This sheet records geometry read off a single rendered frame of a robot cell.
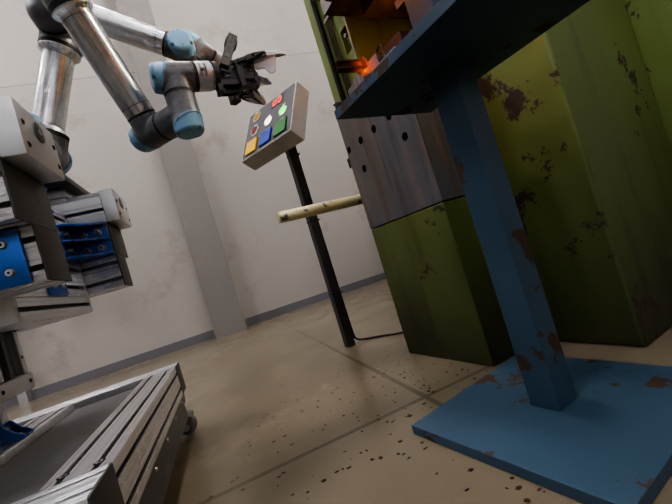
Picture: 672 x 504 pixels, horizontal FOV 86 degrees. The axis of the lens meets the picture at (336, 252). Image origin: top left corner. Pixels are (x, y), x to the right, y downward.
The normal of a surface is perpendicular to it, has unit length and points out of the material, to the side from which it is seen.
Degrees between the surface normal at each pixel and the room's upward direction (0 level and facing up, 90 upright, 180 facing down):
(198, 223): 90
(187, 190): 90
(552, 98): 90
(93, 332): 90
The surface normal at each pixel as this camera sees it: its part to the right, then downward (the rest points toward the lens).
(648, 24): -0.85, 0.26
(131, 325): 0.29, -0.11
